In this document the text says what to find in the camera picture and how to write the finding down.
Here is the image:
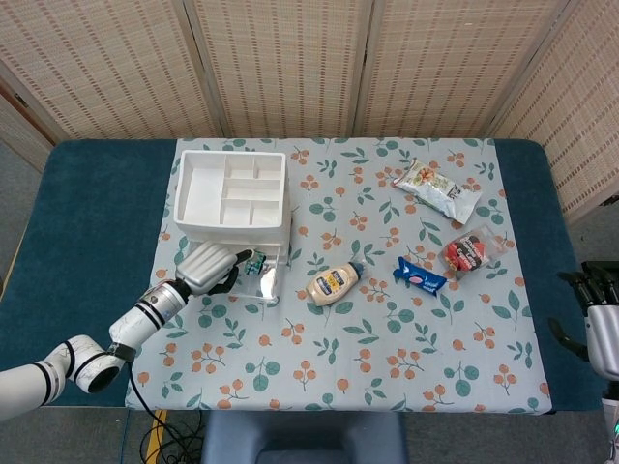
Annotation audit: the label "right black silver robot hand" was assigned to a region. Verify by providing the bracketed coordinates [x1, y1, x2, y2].
[545, 270, 619, 381]

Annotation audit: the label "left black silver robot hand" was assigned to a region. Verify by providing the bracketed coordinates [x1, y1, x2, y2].
[174, 241, 257, 297]

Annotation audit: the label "small teal black object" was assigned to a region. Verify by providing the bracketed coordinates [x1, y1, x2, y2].
[243, 253, 268, 276]

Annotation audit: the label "clear plastic storage bin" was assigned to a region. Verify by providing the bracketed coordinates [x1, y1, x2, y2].
[191, 241, 284, 305]

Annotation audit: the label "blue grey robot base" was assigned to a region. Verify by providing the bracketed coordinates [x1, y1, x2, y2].
[200, 410, 410, 464]

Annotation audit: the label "white drawer organizer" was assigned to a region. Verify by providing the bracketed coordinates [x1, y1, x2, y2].
[171, 148, 295, 270]

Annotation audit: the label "mayonnaise squeeze bottle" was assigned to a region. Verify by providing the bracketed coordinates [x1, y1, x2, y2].
[305, 260, 365, 308]

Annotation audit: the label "teal fabric table cover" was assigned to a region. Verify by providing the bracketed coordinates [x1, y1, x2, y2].
[0, 138, 605, 410]

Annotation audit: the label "floral print tablecloth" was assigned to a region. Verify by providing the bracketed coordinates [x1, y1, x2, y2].
[124, 137, 553, 415]

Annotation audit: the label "clear pack of red snacks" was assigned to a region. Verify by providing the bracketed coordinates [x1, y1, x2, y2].
[438, 224, 515, 281]

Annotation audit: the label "blue snack packet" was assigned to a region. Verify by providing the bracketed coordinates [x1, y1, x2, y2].
[392, 255, 449, 297]

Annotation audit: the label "bamboo folding screen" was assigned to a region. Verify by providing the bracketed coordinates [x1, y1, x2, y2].
[0, 0, 619, 226]

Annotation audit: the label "silver snack bag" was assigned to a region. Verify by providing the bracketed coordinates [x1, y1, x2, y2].
[391, 159, 485, 224]

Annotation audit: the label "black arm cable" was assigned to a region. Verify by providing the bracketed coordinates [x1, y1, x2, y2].
[121, 356, 170, 429]

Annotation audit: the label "black floor cables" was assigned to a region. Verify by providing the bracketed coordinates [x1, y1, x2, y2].
[139, 410, 205, 464]

